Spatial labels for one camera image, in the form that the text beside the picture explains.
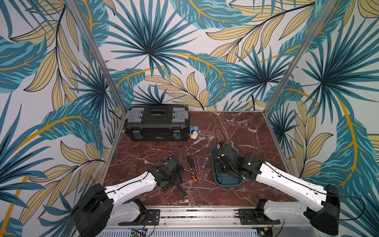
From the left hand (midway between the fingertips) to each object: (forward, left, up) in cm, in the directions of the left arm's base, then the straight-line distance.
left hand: (177, 182), depth 83 cm
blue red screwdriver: (+10, -10, -1) cm, 14 cm away
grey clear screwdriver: (+11, -16, 0) cm, 19 cm away
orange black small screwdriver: (+2, -10, -1) cm, 10 cm away
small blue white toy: (+35, -9, +1) cm, 36 cm away
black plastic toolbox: (+29, +13, +16) cm, 36 cm away
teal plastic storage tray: (+2, -25, 0) cm, 26 cm away
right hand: (+5, -19, +13) cm, 24 cm away
